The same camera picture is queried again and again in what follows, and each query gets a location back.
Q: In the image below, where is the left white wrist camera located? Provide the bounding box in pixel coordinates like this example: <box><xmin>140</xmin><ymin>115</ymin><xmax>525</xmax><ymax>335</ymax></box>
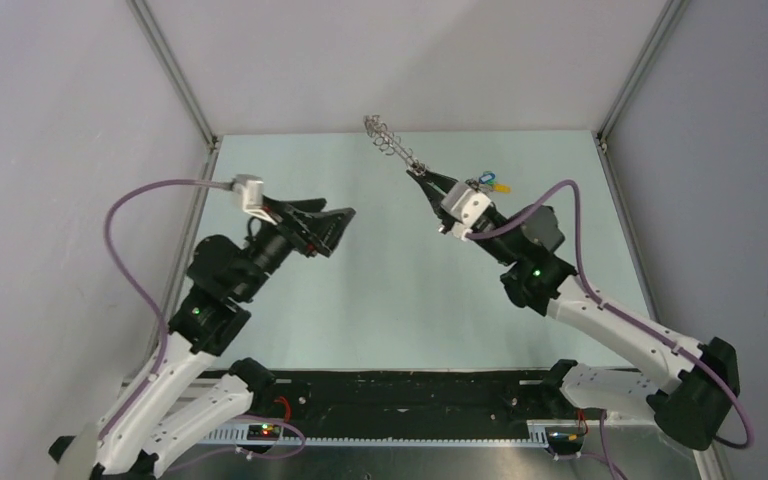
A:
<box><xmin>231</xmin><ymin>174</ymin><xmax>273</xmax><ymax>222</ymax></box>

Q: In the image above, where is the blue key tag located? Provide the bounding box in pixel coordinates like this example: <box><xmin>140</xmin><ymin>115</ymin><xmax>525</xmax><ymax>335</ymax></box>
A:
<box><xmin>479</xmin><ymin>172</ymin><xmax>496</xmax><ymax>185</ymax></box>

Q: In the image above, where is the metal disc with keyrings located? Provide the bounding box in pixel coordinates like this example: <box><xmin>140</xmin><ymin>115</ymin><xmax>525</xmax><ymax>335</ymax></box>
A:
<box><xmin>363</xmin><ymin>114</ymin><xmax>427</xmax><ymax>176</ymax></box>

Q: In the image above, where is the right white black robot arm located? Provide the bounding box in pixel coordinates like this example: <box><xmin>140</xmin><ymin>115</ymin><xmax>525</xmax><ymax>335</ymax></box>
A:
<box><xmin>407</xmin><ymin>167</ymin><xmax>754</xmax><ymax>451</ymax></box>

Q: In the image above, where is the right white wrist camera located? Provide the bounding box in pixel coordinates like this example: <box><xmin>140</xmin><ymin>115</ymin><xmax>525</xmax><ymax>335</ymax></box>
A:
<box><xmin>438</xmin><ymin>182</ymin><xmax>492</xmax><ymax>241</ymax></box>

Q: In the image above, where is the aluminium frame post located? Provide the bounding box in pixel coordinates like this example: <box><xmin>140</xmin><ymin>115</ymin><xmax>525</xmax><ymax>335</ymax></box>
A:
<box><xmin>595</xmin><ymin>0</ymin><xmax>690</xmax><ymax>150</ymax></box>
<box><xmin>126</xmin><ymin>0</ymin><xmax>219</xmax><ymax>152</ymax></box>

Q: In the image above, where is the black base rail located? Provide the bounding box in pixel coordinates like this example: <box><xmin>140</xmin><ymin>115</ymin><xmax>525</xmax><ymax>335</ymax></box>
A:
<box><xmin>248</xmin><ymin>370</ymin><xmax>579</xmax><ymax>439</ymax></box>

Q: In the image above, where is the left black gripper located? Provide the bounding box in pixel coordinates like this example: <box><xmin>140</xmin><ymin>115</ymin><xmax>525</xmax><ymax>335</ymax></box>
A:
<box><xmin>235</xmin><ymin>194</ymin><xmax>356</xmax><ymax>300</ymax></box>

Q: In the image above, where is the left aluminium frame post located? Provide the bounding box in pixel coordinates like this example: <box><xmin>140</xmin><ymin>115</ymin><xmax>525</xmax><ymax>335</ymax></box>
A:
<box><xmin>126</xmin><ymin>0</ymin><xmax>219</xmax><ymax>152</ymax></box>

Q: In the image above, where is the right aluminium frame post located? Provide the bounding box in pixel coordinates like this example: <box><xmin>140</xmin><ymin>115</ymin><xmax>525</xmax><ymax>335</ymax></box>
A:
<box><xmin>595</xmin><ymin>0</ymin><xmax>690</xmax><ymax>150</ymax></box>

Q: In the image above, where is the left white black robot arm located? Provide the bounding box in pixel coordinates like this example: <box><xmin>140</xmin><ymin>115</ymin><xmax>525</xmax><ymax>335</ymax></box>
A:
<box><xmin>49</xmin><ymin>197</ymin><xmax>356</xmax><ymax>479</ymax></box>

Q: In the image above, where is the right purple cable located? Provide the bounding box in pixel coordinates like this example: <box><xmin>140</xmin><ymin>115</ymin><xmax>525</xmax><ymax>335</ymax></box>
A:
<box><xmin>466</xmin><ymin>179</ymin><xmax>756</xmax><ymax>480</ymax></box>

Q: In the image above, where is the white slotted cable duct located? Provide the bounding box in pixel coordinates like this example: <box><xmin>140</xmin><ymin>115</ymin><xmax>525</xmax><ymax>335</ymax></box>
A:
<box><xmin>197</xmin><ymin>423</ymin><xmax>586</xmax><ymax>448</ymax></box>

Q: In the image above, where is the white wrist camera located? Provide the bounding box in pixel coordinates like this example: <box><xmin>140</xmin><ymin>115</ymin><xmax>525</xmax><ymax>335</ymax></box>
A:
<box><xmin>438</xmin><ymin>182</ymin><xmax>492</xmax><ymax>241</ymax></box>
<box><xmin>231</xmin><ymin>174</ymin><xmax>273</xmax><ymax>222</ymax></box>

